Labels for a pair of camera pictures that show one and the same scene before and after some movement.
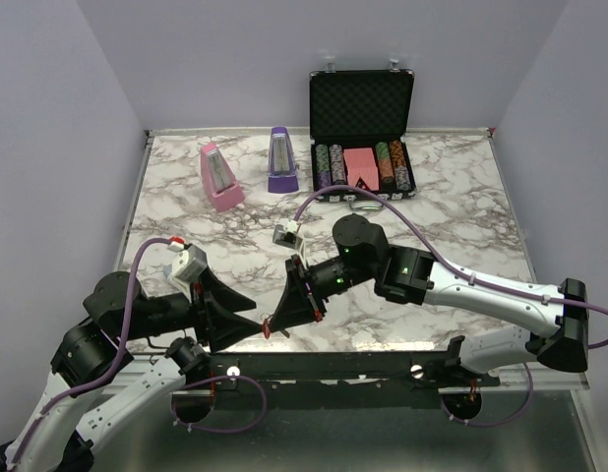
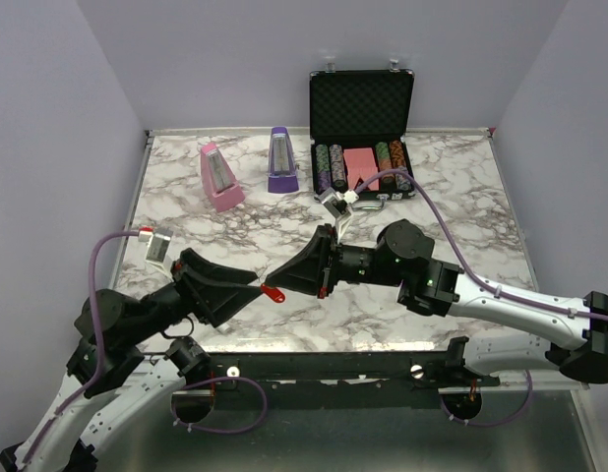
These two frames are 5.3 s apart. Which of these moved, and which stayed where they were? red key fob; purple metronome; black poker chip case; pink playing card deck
Moved: red key fob
Stayed: pink playing card deck; purple metronome; black poker chip case
